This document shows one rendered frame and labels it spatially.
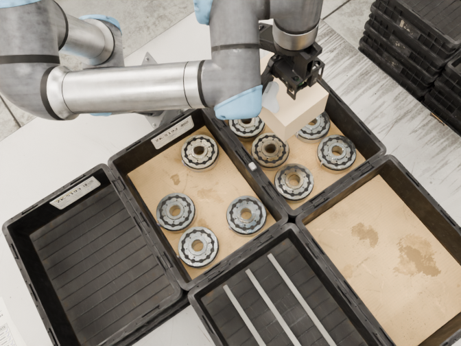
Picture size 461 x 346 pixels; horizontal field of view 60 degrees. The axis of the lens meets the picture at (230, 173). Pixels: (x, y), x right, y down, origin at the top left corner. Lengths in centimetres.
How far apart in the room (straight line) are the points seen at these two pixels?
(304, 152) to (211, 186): 27
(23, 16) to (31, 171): 75
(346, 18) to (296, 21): 188
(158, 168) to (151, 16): 159
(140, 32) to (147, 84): 190
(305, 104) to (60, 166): 85
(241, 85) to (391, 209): 64
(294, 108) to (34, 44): 50
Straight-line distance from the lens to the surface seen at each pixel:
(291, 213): 97
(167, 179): 113
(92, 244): 114
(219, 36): 62
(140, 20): 262
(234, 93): 61
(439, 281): 112
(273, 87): 81
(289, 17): 65
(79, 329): 113
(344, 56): 148
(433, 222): 110
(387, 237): 110
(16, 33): 79
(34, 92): 76
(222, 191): 109
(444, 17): 197
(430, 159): 136
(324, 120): 115
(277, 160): 109
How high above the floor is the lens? 186
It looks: 68 degrees down
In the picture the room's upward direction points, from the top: 12 degrees counter-clockwise
